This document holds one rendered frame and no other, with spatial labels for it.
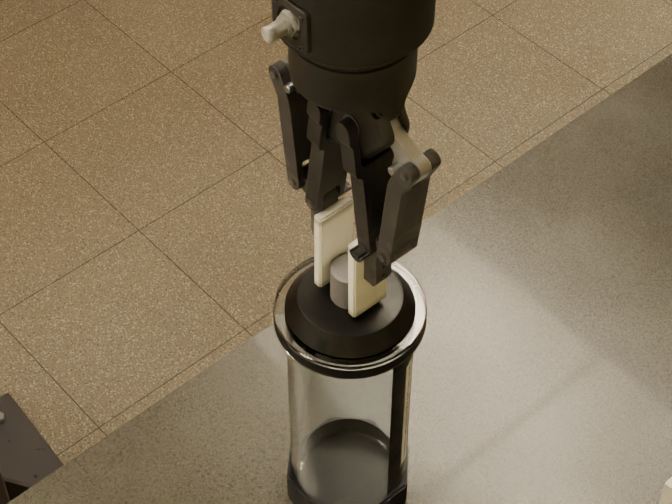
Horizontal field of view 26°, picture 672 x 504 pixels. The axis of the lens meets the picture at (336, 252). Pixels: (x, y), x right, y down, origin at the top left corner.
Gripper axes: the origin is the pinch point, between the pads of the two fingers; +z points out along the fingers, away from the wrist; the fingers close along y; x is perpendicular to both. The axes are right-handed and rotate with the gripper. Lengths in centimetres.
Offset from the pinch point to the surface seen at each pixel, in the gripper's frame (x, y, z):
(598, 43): 148, -89, 122
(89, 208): 43, -119, 122
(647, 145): 48, -10, 28
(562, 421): 17.6, 7.5, 27.9
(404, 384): 1.4, 4.4, 11.3
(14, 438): 4, -84, 120
